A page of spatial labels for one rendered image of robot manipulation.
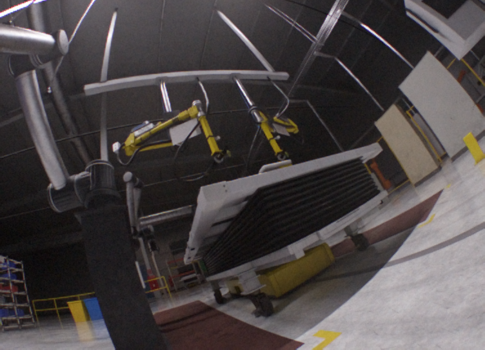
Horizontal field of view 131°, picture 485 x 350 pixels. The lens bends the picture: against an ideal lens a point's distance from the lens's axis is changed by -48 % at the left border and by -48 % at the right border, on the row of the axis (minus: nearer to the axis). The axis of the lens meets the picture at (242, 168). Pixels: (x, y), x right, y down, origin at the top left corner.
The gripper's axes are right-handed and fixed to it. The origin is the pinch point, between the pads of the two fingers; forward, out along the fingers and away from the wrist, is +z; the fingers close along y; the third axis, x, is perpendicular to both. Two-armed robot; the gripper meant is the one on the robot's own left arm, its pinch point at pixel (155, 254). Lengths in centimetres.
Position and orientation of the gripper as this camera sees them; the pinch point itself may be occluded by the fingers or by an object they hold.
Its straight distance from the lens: 277.7
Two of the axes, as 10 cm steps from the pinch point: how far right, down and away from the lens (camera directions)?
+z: 3.8, 8.3, -4.0
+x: 4.1, -5.4, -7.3
